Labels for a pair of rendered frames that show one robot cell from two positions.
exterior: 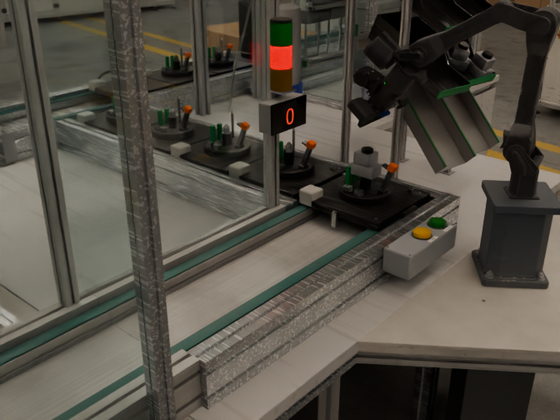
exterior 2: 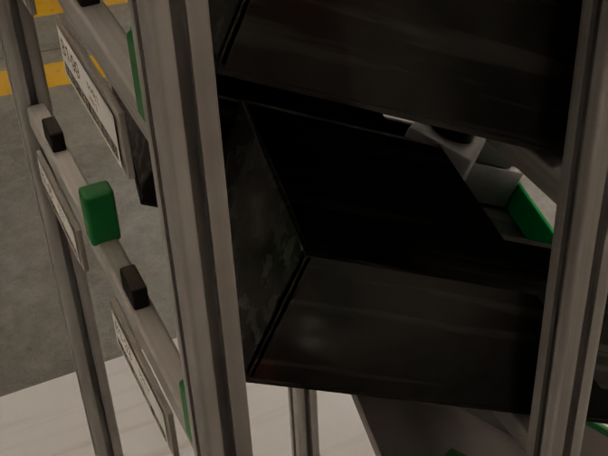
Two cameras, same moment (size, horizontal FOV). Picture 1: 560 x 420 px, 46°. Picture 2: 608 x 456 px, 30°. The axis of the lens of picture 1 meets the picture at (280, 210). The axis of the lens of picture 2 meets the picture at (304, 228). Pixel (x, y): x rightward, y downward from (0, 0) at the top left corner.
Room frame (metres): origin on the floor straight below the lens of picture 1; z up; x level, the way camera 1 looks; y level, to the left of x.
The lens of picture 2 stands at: (1.66, 0.07, 1.67)
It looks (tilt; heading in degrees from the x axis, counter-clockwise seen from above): 38 degrees down; 296
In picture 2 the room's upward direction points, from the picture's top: 3 degrees counter-clockwise
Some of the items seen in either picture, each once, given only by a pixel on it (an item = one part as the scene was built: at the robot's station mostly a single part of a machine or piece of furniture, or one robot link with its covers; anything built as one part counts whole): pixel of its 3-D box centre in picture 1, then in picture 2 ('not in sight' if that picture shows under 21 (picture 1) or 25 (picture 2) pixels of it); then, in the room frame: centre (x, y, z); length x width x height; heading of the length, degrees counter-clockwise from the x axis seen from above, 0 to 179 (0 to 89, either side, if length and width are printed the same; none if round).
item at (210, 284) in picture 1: (280, 255); not in sight; (1.33, 0.00, 0.91); 0.84 x 0.28 x 0.10; 139
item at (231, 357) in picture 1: (349, 276); not in sight; (1.23, -0.15, 0.91); 0.89 x 0.06 x 0.11; 139
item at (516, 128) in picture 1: (529, 87); not in sight; (1.35, -0.52, 1.30); 0.07 x 0.06 x 0.32; 151
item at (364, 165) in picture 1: (363, 160); not in sight; (1.54, -0.21, 1.06); 0.08 x 0.04 x 0.07; 49
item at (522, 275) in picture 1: (514, 233); not in sight; (1.34, -0.54, 0.96); 0.15 x 0.15 x 0.20; 85
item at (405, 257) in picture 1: (420, 246); not in sight; (1.33, -0.32, 0.93); 0.21 x 0.07 x 0.06; 139
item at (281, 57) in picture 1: (281, 56); not in sight; (1.47, 0.00, 1.33); 0.05 x 0.05 x 0.05
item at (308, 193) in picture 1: (311, 196); not in sight; (1.53, -0.08, 0.97); 0.05 x 0.05 x 0.04; 49
